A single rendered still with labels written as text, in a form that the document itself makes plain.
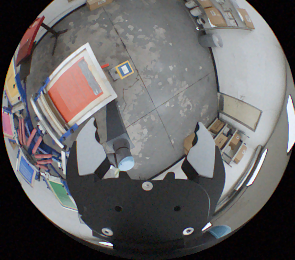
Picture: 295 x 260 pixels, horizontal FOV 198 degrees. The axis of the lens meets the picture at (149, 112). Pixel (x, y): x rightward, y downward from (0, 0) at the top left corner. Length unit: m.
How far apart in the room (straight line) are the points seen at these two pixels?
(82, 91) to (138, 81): 1.26
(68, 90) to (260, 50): 3.59
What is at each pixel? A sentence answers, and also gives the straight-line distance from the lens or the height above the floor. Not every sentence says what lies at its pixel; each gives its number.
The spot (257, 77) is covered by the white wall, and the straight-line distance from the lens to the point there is 3.20.
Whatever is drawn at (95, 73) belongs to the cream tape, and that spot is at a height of 0.96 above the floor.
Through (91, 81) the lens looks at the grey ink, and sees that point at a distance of 0.89.
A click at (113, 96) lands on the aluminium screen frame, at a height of 0.99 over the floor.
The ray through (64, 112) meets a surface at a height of 0.96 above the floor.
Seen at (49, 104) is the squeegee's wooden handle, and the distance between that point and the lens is 1.02.
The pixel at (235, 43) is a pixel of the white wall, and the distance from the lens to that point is 3.14.
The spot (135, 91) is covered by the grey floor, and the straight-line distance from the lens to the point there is 1.93.
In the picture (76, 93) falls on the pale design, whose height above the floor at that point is 0.96.
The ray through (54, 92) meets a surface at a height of 0.95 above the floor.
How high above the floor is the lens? 1.83
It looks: 58 degrees down
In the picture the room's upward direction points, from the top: 133 degrees clockwise
